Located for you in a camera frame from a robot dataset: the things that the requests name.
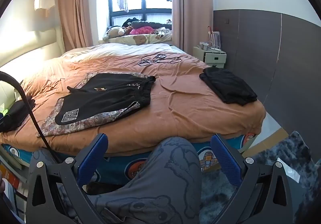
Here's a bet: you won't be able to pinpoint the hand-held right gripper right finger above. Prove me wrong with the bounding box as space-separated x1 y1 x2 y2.
210 134 300 224

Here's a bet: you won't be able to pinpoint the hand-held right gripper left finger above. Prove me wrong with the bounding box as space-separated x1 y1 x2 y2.
26 133 109 224

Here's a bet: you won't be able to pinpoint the black pants with patterned trim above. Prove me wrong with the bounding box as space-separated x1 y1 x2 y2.
41 73 156 137

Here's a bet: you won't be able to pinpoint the blue printed bed sheet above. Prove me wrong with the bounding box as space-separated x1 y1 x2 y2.
0 131 256 187

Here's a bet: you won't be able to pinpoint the dark shaggy rug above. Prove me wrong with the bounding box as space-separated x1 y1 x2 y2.
201 131 316 224

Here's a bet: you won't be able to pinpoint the person's legs in grey pyjamas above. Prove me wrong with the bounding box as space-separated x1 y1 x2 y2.
31 136 203 224

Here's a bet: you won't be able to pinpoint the folded black clothes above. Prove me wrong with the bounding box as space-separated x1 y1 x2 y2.
199 67 258 106

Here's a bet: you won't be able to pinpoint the orange blanket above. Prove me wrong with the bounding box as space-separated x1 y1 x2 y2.
0 43 267 153

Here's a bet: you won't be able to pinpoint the dark bag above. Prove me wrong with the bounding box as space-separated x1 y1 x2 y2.
0 96 37 133

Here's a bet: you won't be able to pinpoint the white nightstand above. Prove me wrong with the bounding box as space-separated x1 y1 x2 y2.
193 46 227 69

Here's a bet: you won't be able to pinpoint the white plush toy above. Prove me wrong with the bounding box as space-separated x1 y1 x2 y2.
103 26 127 41

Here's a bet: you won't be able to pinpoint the bear-print cushion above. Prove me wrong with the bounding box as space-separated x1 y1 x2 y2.
100 32 173 45

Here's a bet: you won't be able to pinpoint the cream padded headboard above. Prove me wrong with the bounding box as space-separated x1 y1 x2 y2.
0 31 66 104

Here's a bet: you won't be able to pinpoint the pink cloth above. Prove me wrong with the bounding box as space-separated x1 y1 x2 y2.
130 26 154 36

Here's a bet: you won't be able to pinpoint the dark plush pile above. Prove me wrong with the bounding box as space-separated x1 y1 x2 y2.
122 17 173 31

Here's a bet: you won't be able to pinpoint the pink curtain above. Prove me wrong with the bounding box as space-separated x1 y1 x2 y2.
171 0 215 54
55 0 111 51

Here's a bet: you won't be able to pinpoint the thick black cable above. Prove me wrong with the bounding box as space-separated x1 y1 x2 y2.
0 71 62 164

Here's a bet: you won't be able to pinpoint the thin black cables with devices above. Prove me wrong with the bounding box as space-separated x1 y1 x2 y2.
138 53 182 67

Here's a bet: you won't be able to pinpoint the white wire rack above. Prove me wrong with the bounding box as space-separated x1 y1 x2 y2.
207 26 222 51

